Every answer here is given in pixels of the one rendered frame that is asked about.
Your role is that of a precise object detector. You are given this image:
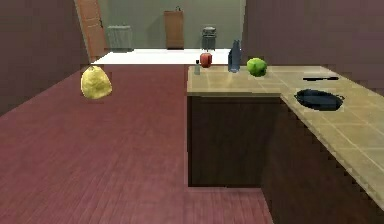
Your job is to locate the dark brown tiled kitchen counter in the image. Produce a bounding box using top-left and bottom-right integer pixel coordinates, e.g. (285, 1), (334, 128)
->
(186, 64), (384, 224)

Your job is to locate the blue bottle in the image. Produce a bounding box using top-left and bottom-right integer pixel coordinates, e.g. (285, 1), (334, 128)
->
(227, 39), (242, 73)

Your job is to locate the green lettuce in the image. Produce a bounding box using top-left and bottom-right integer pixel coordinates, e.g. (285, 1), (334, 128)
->
(246, 57), (268, 78)

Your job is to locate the brown wooden cupboard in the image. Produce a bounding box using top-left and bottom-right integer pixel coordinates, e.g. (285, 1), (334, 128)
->
(163, 9), (185, 51)

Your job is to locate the black pan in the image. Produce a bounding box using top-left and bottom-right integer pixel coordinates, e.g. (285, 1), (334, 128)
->
(293, 88), (346, 112)

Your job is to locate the orange room door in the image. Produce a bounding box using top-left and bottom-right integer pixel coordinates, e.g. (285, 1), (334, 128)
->
(75, 0), (109, 63)

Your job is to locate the black knife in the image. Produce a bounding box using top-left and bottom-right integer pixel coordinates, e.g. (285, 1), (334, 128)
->
(302, 76), (340, 82)

